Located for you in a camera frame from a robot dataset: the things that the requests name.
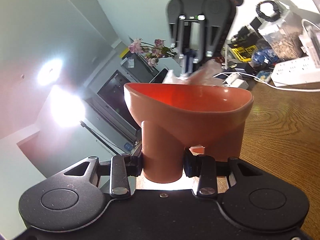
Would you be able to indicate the black light stand pole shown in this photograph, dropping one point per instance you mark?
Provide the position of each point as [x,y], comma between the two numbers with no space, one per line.
[100,138]

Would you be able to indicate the white power strip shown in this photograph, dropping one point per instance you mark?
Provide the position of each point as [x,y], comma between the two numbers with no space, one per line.
[297,71]

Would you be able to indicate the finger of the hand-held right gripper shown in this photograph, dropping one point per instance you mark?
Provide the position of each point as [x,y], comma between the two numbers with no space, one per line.
[208,42]
[186,55]

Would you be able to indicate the black wristwatch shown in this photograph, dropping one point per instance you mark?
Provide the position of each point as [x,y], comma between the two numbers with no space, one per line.
[266,11]

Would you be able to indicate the open silver laptop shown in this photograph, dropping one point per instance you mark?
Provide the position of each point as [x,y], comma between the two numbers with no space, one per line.
[160,76]

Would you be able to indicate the blue packet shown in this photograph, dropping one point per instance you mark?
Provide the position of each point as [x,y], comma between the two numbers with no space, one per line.
[264,76]
[265,56]

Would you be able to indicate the orange footed bowl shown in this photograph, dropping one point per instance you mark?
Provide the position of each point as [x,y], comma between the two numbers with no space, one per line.
[190,120]

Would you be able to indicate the pink artificial flowers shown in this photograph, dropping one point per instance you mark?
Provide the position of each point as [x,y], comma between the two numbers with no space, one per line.
[152,51]

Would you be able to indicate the clear plastic bag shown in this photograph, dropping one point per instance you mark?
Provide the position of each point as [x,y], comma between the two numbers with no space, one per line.
[202,75]

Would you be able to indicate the yellow and black box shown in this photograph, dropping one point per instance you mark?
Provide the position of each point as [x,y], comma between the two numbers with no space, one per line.
[243,51]

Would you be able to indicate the white power adapter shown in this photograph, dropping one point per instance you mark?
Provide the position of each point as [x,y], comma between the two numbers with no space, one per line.
[233,81]

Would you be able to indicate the grey appliance with paper notes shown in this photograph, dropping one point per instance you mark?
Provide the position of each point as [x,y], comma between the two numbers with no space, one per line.
[140,65]

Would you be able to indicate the ceiling lamp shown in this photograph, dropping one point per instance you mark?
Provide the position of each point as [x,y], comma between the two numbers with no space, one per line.
[50,71]

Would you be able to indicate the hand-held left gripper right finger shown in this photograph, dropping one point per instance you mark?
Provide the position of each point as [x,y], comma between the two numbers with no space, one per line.
[206,175]

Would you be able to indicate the clear plastic food container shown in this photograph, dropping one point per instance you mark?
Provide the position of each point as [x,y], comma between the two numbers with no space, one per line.
[285,37]

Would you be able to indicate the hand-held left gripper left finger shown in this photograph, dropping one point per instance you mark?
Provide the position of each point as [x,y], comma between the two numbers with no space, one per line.
[120,175]

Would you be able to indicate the black power brick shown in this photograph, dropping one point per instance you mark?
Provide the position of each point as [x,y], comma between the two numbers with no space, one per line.
[243,68]

